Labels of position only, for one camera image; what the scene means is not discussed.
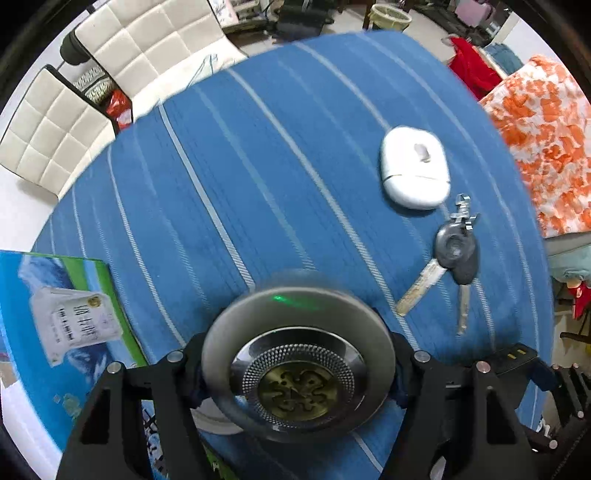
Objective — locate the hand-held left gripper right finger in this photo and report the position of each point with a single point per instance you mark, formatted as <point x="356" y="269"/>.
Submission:
<point x="406" y="379"/>

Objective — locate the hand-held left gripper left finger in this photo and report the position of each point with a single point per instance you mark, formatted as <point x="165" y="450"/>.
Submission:
<point x="193" y="384"/>

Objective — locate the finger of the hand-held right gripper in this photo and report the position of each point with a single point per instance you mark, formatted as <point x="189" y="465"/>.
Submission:
<point x="551" y="444"/>
<point x="517" y="357"/>

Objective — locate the silver round tin gold emblem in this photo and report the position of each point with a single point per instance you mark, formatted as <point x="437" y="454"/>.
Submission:
<point x="300" y="332"/>

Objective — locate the blue printed cardboard box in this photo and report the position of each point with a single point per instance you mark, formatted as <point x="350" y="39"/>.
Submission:
<point x="69" y="295"/>

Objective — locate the white computer mouse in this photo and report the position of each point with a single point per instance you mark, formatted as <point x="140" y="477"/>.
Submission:
<point x="413" y="168"/>

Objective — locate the key with dark fob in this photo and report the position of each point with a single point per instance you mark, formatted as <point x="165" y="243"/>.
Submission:
<point x="465" y="272"/>

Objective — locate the light green cloth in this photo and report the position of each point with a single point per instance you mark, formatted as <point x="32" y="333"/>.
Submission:
<point x="570" y="263"/>

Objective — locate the key with grey fob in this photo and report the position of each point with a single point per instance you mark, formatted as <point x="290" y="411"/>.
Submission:
<point x="455" y="242"/>

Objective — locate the orange floral blanket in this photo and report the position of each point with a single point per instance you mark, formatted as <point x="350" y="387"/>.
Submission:
<point x="545" y="138"/>

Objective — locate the blue striped tablecloth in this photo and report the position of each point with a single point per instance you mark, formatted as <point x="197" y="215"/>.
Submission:
<point x="286" y="161"/>

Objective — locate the red snack bag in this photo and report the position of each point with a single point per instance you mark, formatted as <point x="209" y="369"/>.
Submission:
<point x="120" y="110"/>

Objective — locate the white quilted chair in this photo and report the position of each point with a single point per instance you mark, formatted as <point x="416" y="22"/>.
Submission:
<point x="147" y="41"/>
<point x="46" y="134"/>

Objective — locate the red cloth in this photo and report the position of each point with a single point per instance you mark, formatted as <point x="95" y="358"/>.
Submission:
<point x="473" y="69"/>

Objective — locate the teal cloth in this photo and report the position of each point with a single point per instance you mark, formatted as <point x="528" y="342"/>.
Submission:
<point x="503" y="57"/>

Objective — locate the patterned black white bag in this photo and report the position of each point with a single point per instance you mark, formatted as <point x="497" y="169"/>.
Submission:
<point x="92" y="83"/>

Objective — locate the wicker basket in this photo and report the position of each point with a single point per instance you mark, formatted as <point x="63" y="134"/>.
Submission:
<point x="391" y="14"/>

